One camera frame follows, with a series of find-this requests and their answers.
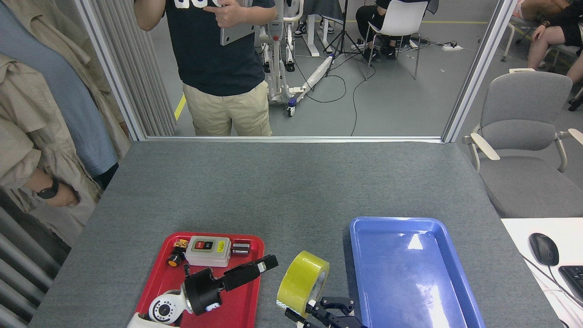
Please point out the person's forearm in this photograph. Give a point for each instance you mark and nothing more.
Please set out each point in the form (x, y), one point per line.
(148, 13)

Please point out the silver post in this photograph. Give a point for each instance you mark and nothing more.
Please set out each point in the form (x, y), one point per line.
(478, 68)
(111, 73)

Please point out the white power strip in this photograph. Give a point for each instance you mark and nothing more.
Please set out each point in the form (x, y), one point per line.
(453, 46)

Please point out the white desk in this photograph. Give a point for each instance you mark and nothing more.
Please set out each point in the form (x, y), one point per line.
(519, 232)

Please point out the grey ribbed panel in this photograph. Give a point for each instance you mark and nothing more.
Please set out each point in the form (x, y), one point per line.
(145, 68)

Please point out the black computer mouse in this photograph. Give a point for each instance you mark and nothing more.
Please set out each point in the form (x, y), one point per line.
(543, 249)

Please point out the black wrist watch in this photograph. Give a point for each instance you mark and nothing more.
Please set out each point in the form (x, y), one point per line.
(48, 190)

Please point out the blue plastic tray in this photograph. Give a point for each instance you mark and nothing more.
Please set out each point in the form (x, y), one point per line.
(401, 273)

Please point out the white chair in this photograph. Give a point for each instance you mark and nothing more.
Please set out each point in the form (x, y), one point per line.
(401, 18)

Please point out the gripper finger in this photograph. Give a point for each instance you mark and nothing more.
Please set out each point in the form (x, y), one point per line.
(337, 305)

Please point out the small yellow red component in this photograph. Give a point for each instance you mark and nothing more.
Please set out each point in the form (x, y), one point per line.
(181, 243)

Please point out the small silver black cylinder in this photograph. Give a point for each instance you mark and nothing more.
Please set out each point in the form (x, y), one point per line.
(240, 248)

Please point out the white stand on wheels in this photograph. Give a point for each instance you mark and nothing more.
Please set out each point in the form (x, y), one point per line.
(278, 68)

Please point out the silver table rail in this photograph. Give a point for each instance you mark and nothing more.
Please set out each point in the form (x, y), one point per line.
(296, 139)

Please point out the person's hand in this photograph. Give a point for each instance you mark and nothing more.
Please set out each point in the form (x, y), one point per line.
(66, 196)
(232, 13)

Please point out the white desk leg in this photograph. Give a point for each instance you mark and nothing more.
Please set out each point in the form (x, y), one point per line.
(312, 32)

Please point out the grey device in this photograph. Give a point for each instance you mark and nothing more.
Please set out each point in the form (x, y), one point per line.
(232, 35)

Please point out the black tripod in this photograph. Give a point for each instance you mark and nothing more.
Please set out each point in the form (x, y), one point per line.
(344, 27)

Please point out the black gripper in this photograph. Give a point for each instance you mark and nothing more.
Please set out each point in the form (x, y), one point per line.
(202, 291)

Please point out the black keyboard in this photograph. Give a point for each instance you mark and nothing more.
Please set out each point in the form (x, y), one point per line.
(575, 282)

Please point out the grey armchair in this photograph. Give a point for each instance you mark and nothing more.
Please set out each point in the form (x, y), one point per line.
(524, 109)

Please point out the person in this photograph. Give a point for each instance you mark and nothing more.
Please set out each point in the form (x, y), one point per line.
(27, 136)
(214, 68)
(551, 36)
(364, 18)

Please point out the black orange push button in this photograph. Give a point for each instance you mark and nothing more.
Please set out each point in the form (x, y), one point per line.
(174, 259)

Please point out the white switch box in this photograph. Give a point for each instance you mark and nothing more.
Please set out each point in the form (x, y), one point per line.
(207, 257)

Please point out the yellow tape roll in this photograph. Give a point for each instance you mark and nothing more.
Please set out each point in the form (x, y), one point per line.
(296, 278)

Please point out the red plastic tray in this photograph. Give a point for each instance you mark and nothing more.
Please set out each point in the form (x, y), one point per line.
(246, 305)

